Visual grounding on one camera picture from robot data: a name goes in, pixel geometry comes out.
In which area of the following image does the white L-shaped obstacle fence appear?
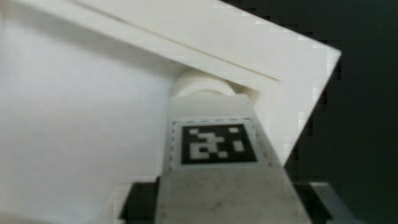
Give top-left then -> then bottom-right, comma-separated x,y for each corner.
74,0 -> 341,160

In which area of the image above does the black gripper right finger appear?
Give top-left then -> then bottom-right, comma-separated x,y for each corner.
293,182 -> 355,224

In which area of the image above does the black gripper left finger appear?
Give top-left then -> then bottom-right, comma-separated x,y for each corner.
106,177 -> 159,224

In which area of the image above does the white square tabletop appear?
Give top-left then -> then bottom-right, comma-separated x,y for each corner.
0,0 -> 182,224

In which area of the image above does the white table leg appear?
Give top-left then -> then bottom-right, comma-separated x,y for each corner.
154,94 -> 310,224

